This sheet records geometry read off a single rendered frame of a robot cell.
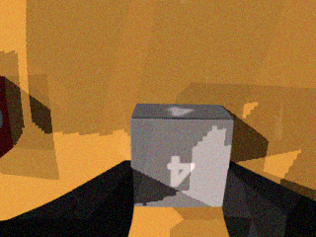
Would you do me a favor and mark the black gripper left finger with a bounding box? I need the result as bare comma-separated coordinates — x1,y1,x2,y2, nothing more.
0,159,134,237

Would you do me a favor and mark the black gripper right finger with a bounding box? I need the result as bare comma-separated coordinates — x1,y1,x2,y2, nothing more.
221,162,316,237

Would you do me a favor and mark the red block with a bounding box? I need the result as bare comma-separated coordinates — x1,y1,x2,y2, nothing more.
0,76,13,158

